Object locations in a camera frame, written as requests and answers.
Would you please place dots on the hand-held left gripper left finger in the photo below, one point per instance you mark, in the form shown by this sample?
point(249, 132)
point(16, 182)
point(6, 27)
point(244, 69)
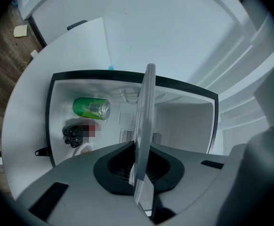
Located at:
point(80, 185)

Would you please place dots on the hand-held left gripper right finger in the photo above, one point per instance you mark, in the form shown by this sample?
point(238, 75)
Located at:
point(198, 185)

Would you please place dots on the white wire fridge shelf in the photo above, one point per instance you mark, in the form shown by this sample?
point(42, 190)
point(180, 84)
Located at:
point(146, 102)

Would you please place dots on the orange fruit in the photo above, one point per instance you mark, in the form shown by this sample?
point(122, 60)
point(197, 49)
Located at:
point(87, 151)

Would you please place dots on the dark soda bottle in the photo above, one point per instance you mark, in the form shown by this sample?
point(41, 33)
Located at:
point(72, 133)

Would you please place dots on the green drink can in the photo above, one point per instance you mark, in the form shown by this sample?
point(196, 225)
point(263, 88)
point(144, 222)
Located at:
point(90, 107)

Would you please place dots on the white desk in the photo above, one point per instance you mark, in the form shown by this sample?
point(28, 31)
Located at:
point(33, 91)

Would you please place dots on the clear cup with teal item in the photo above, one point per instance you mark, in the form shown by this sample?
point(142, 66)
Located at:
point(110, 67)

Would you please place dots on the black power strip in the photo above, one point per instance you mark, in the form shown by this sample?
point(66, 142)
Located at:
point(77, 25)

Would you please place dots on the yellow sponge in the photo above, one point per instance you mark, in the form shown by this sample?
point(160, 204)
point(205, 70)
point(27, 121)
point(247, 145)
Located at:
point(21, 30)

